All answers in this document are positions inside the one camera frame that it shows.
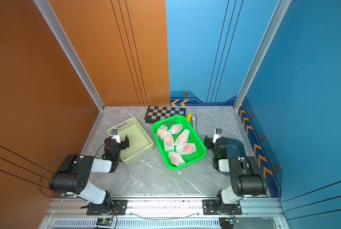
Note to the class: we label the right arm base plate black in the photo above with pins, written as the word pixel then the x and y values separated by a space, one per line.
pixel 212 207

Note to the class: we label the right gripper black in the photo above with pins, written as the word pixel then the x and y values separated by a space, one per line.
pixel 208 142

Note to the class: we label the right aluminium corner post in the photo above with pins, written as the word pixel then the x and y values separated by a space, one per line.
pixel 274 23

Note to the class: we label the black white checkerboard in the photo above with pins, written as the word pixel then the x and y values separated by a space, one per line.
pixel 157 113

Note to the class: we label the aluminium corner post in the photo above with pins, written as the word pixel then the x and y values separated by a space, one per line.
pixel 59 33
pixel 274 23

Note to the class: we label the left aluminium corner post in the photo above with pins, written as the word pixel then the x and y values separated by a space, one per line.
pixel 59 33

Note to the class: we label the dark teal plastic tray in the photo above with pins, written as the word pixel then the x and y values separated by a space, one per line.
pixel 235 148

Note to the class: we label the pale green plastic basket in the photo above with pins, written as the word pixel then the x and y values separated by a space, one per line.
pixel 139 141

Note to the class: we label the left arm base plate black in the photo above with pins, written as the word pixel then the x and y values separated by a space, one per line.
pixel 114 207

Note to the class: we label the aluminium front rail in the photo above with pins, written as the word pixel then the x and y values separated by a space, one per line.
pixel 166 212

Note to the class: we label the grey cylinder yellow tip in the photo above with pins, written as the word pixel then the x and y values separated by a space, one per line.
pixel 192 120

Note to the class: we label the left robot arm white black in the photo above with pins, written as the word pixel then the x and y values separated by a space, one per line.
pixel 72 176

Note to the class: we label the bright green plastic basket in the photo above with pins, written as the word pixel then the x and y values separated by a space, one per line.
pixel 193 138

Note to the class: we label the green circuit board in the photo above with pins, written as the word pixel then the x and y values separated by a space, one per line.
pixel 104 223

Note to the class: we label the small right circuit board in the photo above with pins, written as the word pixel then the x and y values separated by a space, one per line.
pixel 228 223

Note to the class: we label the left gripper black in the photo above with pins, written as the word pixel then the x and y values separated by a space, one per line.
pixel 123 141

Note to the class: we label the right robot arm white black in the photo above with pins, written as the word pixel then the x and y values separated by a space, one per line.
pixel 245 177

